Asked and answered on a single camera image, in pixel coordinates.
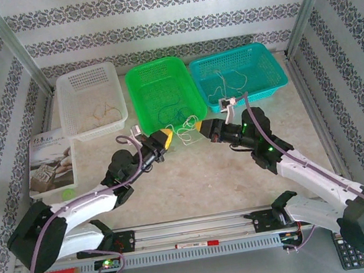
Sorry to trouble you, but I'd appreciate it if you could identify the white cable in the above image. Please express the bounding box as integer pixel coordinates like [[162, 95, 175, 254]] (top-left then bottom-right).
[[203, 66, 251, 105], [164, 113, 206, 149]]

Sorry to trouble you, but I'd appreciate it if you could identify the pile of rubber bands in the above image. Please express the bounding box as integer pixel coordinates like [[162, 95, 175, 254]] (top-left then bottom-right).
[[155, 96, 186, 126]]

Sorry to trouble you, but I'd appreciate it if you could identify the blue cable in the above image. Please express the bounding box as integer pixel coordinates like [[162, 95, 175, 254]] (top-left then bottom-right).
[[173, 102, 197, 124]]

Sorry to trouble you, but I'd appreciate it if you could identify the yellow green cable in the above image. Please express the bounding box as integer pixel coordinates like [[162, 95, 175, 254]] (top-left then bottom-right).
[[78, 106, 124, 131], [87, 99, 123, 125]]

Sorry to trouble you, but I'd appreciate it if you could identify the green plastic basket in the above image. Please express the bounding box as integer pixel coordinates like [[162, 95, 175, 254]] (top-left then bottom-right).
[[122, 52, 211, 139]]

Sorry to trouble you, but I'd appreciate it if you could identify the teal plastic basket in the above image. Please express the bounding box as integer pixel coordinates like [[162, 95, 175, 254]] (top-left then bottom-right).
[[186, 39, 291, 116]]

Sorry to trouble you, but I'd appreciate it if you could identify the white plastic basket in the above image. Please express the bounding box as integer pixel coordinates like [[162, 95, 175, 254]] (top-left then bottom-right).
[[53, 60, 132, 146]]

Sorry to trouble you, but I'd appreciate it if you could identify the book with photo cover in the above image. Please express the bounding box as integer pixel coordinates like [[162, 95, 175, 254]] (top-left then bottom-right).
[[21, 126, 82, 200]]

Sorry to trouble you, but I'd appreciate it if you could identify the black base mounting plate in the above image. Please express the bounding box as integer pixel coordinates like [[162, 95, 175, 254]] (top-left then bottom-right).
[[109, 229, 138, 256], [250, 205, 297, 234]]

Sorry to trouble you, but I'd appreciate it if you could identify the circuit board with green light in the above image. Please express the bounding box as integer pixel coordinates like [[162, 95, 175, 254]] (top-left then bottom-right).
[[94, 256, 124, 272]]

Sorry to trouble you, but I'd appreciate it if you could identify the red white marker pen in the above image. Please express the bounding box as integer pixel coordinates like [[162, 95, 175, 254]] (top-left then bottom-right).
[[174, 237, 220, 251]]

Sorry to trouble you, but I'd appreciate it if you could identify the black calculator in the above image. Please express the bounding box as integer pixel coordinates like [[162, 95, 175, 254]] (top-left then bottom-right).
[[332, 228, 364, 272]]

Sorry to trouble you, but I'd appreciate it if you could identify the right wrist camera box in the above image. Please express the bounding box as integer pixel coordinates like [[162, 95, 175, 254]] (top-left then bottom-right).
[[217, 95, 241, 126]]

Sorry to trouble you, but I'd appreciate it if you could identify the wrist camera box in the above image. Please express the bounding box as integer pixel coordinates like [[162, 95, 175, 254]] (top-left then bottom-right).
[[217, 95, 241, 126], [128, 124, 147, 148]]

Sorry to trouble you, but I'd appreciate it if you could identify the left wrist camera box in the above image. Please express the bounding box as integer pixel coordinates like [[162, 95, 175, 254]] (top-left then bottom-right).
[[128, 124, 147, 148]]

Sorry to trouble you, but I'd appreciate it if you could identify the aluminium side rail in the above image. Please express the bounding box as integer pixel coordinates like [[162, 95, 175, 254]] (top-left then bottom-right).
[[283, 42, 360, 200], [38, 89, 64, 132]]

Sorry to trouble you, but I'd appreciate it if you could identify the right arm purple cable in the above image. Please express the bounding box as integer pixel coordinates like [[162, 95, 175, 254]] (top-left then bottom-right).
[[242, 75, 364, 257]]

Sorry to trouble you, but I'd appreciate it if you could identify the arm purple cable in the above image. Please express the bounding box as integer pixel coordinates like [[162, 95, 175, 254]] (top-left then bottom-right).
[[242, 75, 364, 257], [11, 132, 161, 273]]

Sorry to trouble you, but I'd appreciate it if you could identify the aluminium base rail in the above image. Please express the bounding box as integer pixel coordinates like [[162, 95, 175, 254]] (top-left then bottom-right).
[[13, 190, 364, 269]]

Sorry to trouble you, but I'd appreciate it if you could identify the grey slotted cable duct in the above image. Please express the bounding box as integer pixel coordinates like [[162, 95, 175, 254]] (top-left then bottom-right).
[[76, 233, 283, 273]]

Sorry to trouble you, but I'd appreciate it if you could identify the circuit board with wires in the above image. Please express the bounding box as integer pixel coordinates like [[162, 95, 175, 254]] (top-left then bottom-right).
[[279, 229, 305, 245]]

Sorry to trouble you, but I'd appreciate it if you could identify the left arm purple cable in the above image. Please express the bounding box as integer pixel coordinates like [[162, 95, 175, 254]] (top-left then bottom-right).
[[11, 132, 161, 273]]

